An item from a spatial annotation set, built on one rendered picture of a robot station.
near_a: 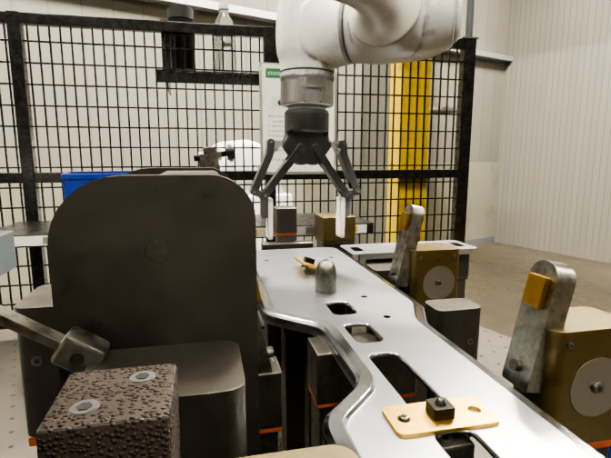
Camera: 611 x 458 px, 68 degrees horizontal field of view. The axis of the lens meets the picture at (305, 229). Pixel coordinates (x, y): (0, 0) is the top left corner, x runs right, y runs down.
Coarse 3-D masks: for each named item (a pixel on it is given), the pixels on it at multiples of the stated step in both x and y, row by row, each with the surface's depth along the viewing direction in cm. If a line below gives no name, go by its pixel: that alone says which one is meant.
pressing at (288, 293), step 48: (288, 288) 69; (336, 288) 69; (384, 288) 69; (336, 336) 50; (384, 336) 51; (432, 336) 51; (384, 384) 40; (432, 384) 40; (480, 384) 40; (336, 432) 33; (384, 432) 34; (480, 432) 34; (528, 432) 34
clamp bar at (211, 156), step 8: (200, 152) 73; (208, 152) 72; (216, 152) 72; (224, 152) 73; (232, 152) 73; (200, 160) 72; (208, 160) 72; (216, 160) 72; (232, 160) 74; (216, 168) 72
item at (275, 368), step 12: (276, 360) 48; (276, 372) 45; (264, 384) 45; (276, 384) 45; (264, 396) 45; (276, 396) 45; (264, 408) 45; (276, 408) 45; (264, 420) 45; (276, 420) 46; (264, 432) 46; (276, 432) 46; (264, 444) 46; (276, 444) 46
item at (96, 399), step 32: (64, 384) 21; (96, 384) 21; (128, 384) 21; (160, 384) 21; (64, 416) 18; (96, 416) 18; (128, 416) 18; (160, 416) 18; (64, 448) 17; (96, 448) 18; (128, 448) 18; (160, 448) 18
